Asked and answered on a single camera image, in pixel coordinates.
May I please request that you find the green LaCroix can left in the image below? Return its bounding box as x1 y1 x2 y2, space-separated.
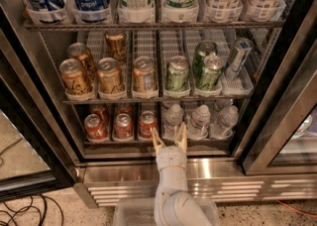
165 56 189 92

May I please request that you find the red soda can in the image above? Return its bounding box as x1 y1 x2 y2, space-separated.
139 111 157 139
89 104 109 122
114 113 133 140
115 103 134 117
84 114 108 142

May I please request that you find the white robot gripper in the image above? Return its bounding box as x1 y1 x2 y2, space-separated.
152 123 187 170

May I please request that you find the orange LaCroix can far back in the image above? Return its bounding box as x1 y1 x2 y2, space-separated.
105 31 128 64

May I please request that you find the black cable on floor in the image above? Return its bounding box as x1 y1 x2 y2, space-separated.
0 193 65 226

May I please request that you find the glass fridge door right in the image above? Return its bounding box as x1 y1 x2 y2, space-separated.
242 38 317 176

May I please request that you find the red soda can front middle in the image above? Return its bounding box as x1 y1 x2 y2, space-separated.
114 113 133 140

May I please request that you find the red soda can back left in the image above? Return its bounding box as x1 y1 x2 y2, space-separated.
89 104 109 122

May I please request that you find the orange lacroix can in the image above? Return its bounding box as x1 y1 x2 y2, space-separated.
97 57 125 94
67 43 96 82
105 31 128 64
59 58 92 96

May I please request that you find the orange LaCroix can back left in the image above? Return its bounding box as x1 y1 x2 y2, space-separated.
67 43 96 82

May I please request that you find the clear plastic bin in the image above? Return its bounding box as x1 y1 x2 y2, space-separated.
112 198 221 226

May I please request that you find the green lacroix can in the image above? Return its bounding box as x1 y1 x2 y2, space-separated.
192 40 218 77
196 56 224 91
165 56 189 92

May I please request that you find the green LaCroix can back right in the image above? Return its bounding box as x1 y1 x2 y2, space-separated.
192 40 218 77

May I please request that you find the orange LaCroix can front left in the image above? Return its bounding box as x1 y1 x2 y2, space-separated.
59 58 92 96

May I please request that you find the slim silver blue can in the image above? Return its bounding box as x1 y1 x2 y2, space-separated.
225 38 253 80

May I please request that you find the red soda can back middle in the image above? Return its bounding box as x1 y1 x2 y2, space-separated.
115 103 134 117

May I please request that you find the red soda can front right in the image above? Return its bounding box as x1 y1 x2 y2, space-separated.
139 111 157 139

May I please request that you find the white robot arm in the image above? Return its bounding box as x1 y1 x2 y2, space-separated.
152 123 212 226

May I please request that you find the red soda can front left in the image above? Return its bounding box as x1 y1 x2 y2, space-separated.
84 114 108 142

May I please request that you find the green LaCroix can front right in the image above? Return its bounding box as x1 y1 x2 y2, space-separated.
196 56 224 91

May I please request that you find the orange cable on floor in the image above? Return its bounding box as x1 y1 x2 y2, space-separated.
275 199 317 219

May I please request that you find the glass fridge door left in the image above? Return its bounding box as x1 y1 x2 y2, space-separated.
0 31 76 201

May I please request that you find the clear water bottle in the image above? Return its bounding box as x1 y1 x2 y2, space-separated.
187 105 211 141
163 104 184 140
213 99 233 113
210 106 239 140
161 100 180 111

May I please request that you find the glass fridge door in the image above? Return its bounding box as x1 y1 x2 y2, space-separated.
0 31 76 201
242 38 317 176

